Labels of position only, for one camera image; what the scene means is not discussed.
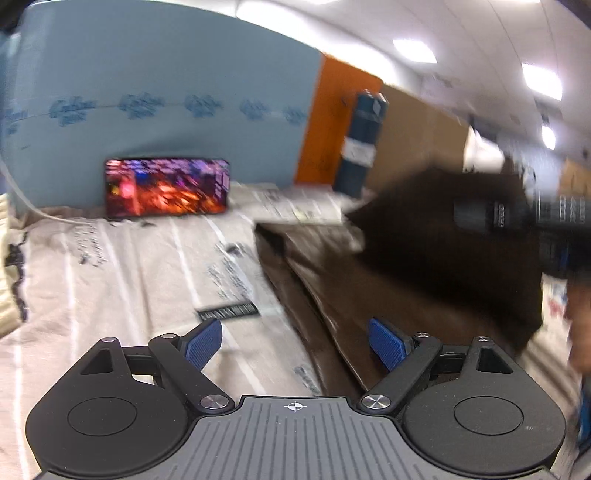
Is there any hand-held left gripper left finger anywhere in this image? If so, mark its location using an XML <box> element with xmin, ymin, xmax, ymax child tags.
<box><xmin>74</xmin><ymin>320</ymin><xmax>234</xmax><ymax>414</ymax></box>

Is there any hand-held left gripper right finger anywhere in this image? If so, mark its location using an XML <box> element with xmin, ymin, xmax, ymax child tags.
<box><xmin>360</xmin><ymin>318</ymin><xmax>518</xmax><ymax>411</ymax></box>

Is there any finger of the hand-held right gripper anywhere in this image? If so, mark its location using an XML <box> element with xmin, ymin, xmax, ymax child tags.
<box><xmin>454</xmin><ymin>198</ymin><xmax>535</xmax><ymax>230</ymax></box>

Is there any dark brown garment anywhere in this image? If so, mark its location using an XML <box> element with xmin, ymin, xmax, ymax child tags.
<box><xmin>254</xmin><ymin>166</ymin><xmax>546</xmax><ymax>398</ymax></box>

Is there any person's right forearm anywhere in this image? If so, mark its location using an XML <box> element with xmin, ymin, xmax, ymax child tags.
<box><xmin>566</xmin><ymin>276</ymin><xmax>591</xmax><ymax>372</ymax></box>

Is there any printed blanket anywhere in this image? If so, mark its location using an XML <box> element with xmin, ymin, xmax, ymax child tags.
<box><xmin>0</xmin><ymin>180</ymin><xmax>591</xmax><ymax>480</ymax></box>

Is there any brown cardboard box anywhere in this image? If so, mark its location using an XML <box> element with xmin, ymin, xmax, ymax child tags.
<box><xmin>365</xmin><ymin>83</ymin><xmax>474</xmax><ymax>204</ymax></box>

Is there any dark blue bottle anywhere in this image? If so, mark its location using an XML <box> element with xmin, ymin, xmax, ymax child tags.
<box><xmin>333</xmin><ymin>89</ymin><xmax>389</xmax><ymax>200</ymax></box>

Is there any smartphone with lit screen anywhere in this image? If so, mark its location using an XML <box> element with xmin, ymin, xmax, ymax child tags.
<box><xmin>104</xmin><ymin>158</ymin><xmax>230</xmax><ymax>219</ymax></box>

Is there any orange box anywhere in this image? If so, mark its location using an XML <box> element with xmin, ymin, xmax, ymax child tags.
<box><xmin>294</xmin><ymin>54</ymin><xmax>385</xmax><ymax>186</ymax></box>

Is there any large blue cardboard box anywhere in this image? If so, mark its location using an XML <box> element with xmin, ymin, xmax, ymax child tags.
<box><xmin>0</xmin><ymin>0</ymin><xmax>325</xmax><ymax>219</ymax></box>

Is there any white cable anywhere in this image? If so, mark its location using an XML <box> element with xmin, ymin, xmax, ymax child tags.
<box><xmin>0</xmin><ymin>154</ymin><xmax>95</xmax><ymax>228</ymax></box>

